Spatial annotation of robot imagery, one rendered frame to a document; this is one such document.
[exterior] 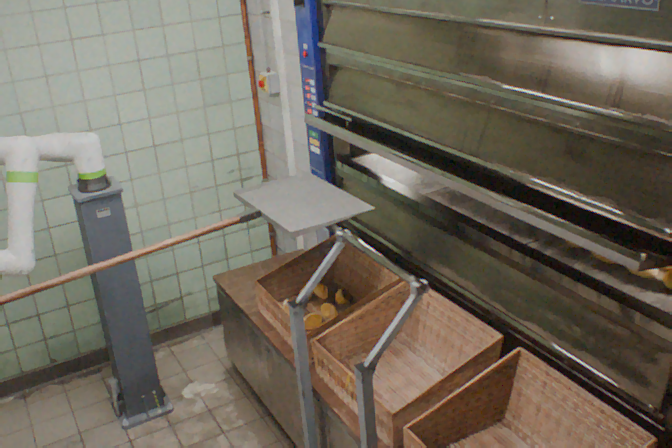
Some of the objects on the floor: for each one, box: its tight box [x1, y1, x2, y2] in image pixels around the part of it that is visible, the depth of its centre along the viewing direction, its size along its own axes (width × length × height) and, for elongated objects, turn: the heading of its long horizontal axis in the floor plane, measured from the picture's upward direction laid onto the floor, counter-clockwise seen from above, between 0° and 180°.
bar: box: [261, 178, 428, 448], centre depth 288 cm, size 31×127×118 cm, turn 41°
